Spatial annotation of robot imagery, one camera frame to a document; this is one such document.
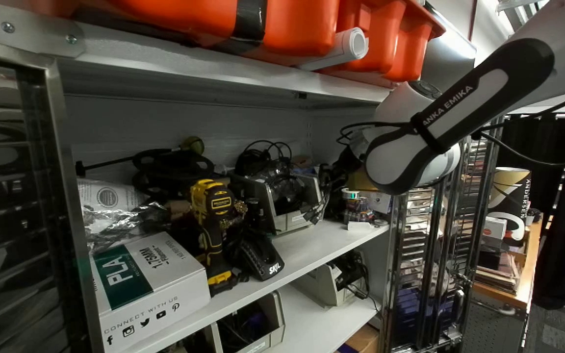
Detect white red gadget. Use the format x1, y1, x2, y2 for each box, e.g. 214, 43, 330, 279
481, 210, 526, 247

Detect white box with round logo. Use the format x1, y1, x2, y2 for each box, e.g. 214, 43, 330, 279
75, 177, 148, 218

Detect wooden side table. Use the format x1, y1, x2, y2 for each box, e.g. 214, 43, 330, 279
471, 218, 546, 316

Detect black battery charger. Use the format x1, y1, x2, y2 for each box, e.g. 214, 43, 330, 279
238, 232, 287, 283

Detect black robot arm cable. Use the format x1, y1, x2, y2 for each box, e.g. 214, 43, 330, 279
338, 85, 565, 173

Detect orange case with black latch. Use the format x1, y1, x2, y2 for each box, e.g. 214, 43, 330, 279
0, 0, 344, 57

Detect white metal shelving unit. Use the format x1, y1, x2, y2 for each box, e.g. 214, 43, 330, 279
0, 0, 403, 353

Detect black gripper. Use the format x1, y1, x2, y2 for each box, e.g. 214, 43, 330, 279
324, 147, 366, 220

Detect white PLA filament box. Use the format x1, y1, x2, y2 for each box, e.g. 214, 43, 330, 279
91, 232, 212, 351

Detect yellow black cordless drill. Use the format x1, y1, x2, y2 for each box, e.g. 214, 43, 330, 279
189, 177, 252, 296

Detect black multi USB charging cable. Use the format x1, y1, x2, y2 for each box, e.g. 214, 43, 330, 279
299, 198, 330, 228

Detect black cable bundle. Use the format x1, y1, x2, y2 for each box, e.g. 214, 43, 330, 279
232, 137, 301, 188

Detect gray plastic storage bin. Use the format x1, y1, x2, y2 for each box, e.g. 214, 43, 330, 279
212, 290, 289, 353
295, 251, 371, 310

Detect wire rack with items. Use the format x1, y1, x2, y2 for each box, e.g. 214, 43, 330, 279
387, 124, 503, 351

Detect black corded tool bundle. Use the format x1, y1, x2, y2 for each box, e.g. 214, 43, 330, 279
75, 136, 218, 198

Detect orange plastic case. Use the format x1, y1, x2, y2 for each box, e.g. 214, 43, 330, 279
338, 0, 448, 85

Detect brown cardboard box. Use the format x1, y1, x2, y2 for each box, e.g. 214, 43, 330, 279
344, 165, 385, 194

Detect white round lamp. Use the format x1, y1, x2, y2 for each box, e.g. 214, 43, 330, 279
491, 165, 534, 212

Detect gray bin with USB label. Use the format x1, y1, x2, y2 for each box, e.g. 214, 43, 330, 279
234, 171, 328, 238

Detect white plastic tube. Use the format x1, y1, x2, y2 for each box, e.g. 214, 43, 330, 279
295, 26, 371, 73

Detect clear plastic bag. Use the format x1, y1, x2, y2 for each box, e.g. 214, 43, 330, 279
79, 198, 173, 255

